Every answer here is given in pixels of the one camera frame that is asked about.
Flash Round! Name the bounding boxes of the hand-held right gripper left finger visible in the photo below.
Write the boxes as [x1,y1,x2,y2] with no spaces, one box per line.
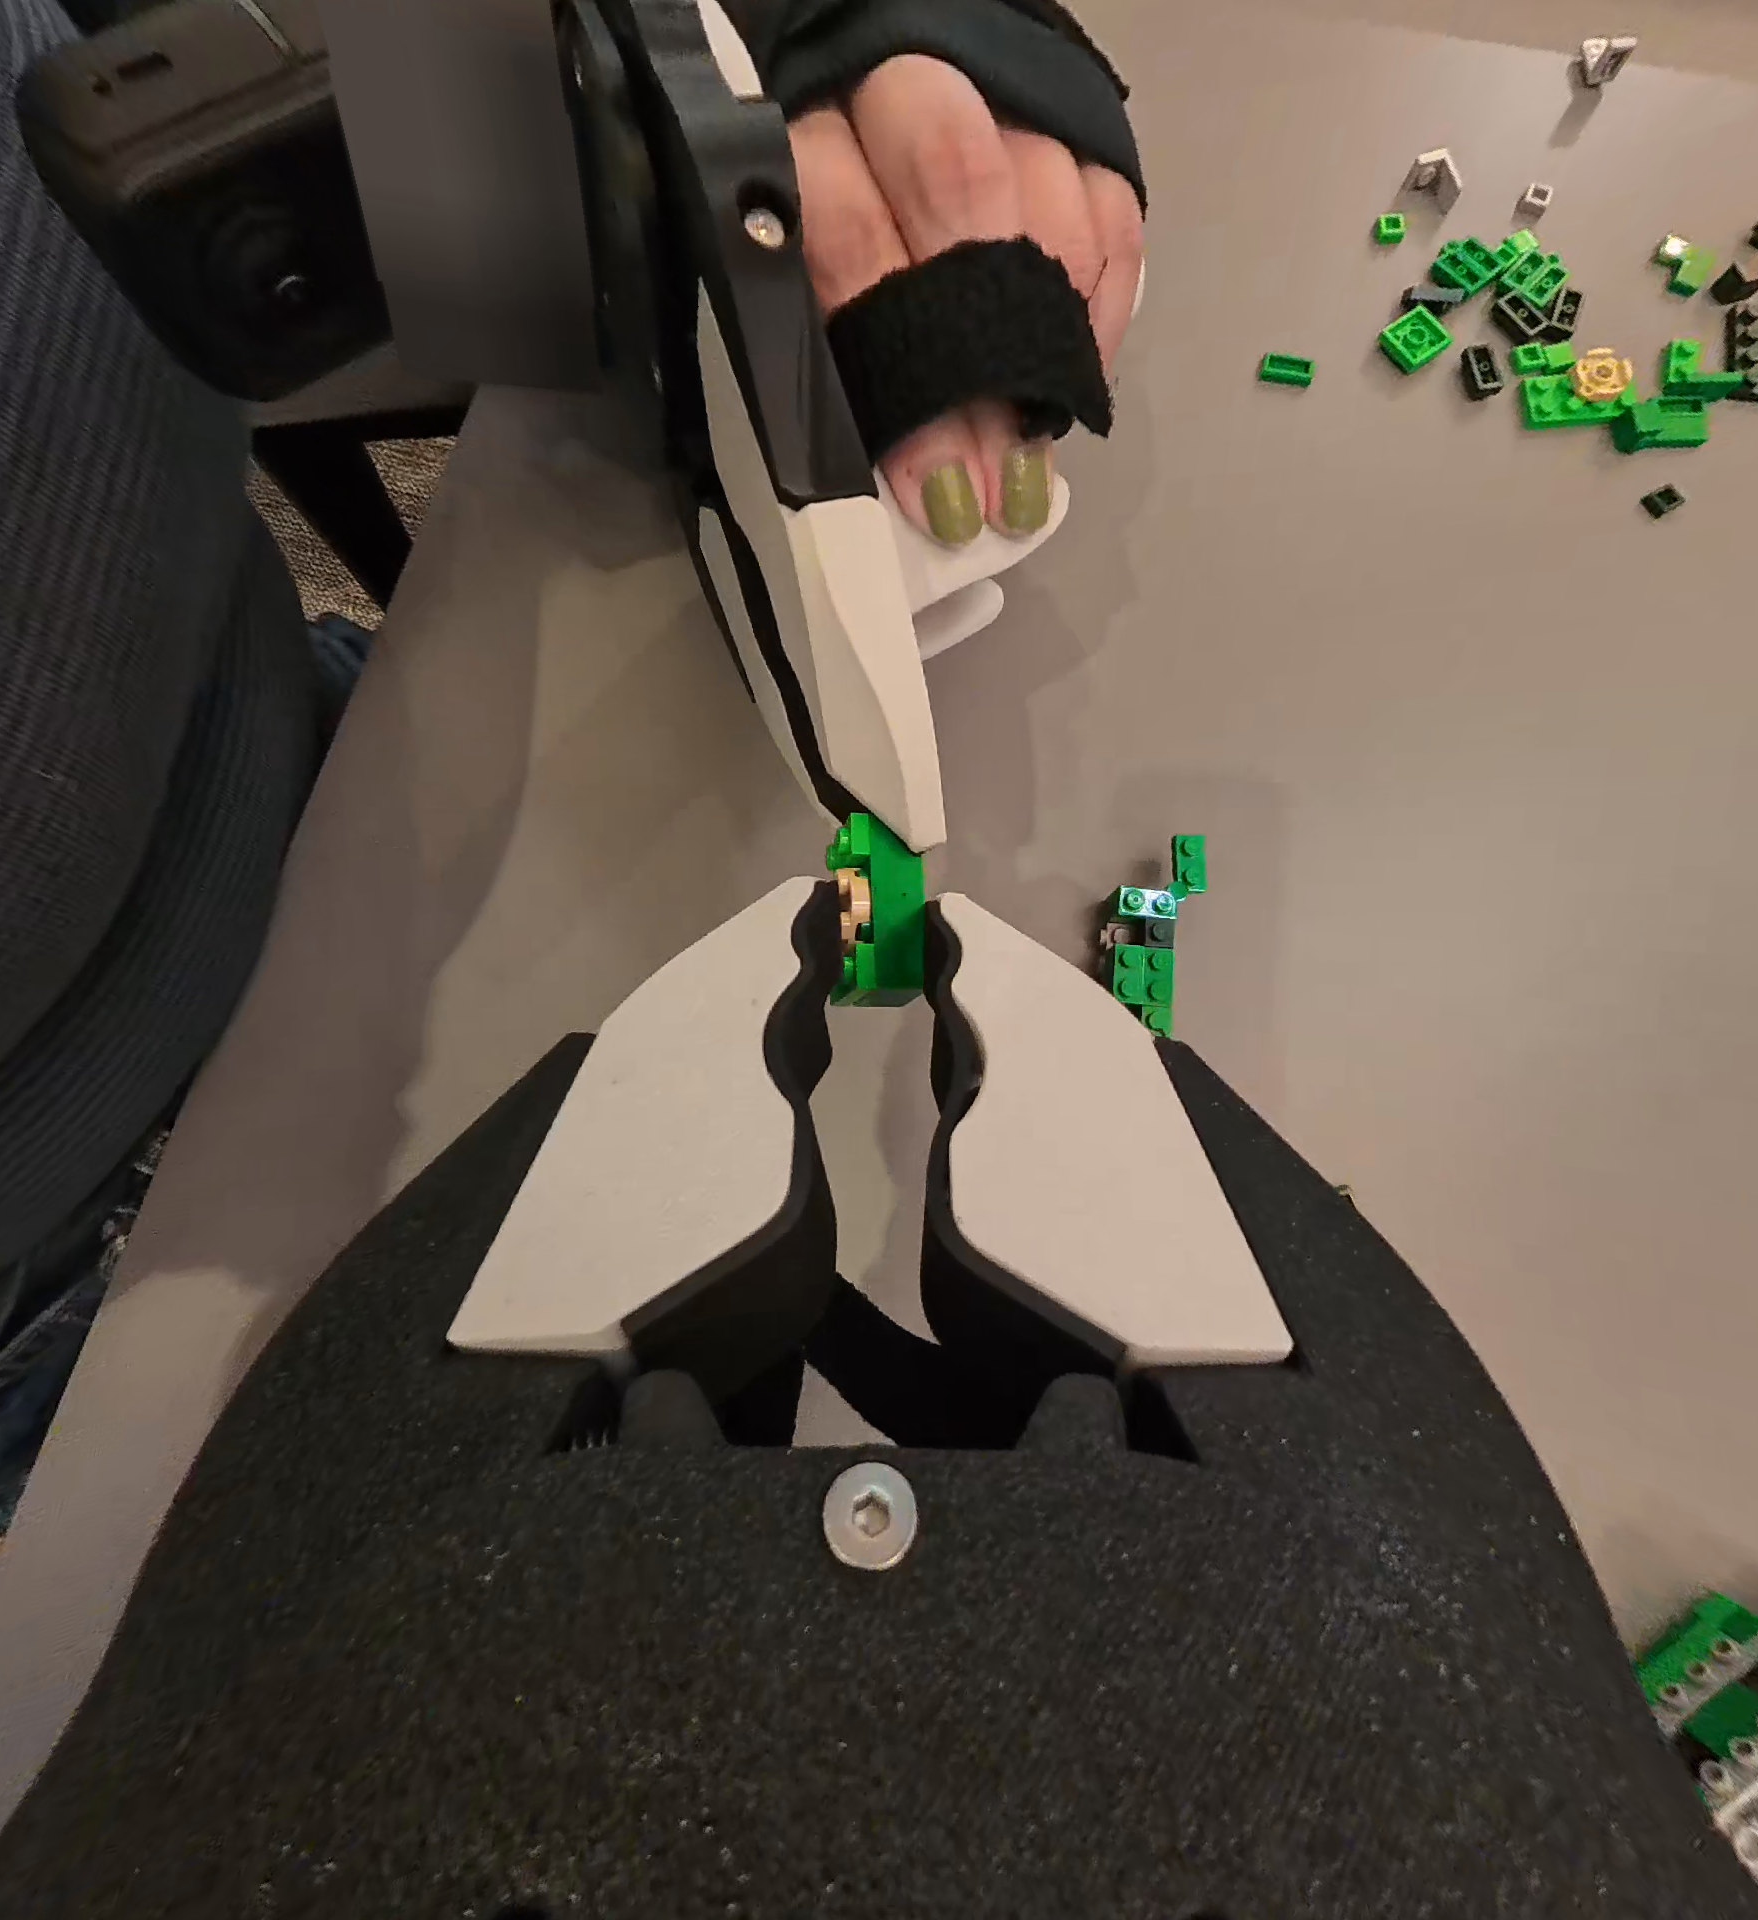
[444,874,839,1386]

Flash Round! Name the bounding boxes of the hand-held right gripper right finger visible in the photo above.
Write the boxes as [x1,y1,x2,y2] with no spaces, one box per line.
[922,892,1293,1375]

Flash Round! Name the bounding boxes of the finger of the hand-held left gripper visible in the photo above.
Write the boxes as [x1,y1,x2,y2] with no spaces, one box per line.
[779,494,950,852]
[696,285,858,825]

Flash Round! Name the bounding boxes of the green and tan brick assembly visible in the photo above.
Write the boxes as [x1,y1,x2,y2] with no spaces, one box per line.
[822,810,929,1009]

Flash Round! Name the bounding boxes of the grey desk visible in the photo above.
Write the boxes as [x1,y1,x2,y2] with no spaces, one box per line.
[0,0,1758,1809]

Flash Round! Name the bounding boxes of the person's left hand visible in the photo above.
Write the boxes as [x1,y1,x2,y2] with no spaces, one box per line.
[755,0,1153,544]

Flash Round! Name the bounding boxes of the green stepped brick assembly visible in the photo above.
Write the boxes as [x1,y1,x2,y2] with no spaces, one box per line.
[1096,832,1211,1040]

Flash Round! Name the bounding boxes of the person's blue jeans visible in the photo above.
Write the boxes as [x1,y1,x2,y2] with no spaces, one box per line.
[0,1126,173,1538]

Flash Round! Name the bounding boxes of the person's dark striped shirt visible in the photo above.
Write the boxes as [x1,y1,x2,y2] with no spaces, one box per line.
[0,0,328,1350]

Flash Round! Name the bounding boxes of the pile of loose toy bricks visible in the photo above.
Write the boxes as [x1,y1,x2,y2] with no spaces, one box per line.
[1257,35,1758,518]

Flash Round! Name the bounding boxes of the green printed box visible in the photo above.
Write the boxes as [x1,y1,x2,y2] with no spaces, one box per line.
[1633,1588,1758,1909]

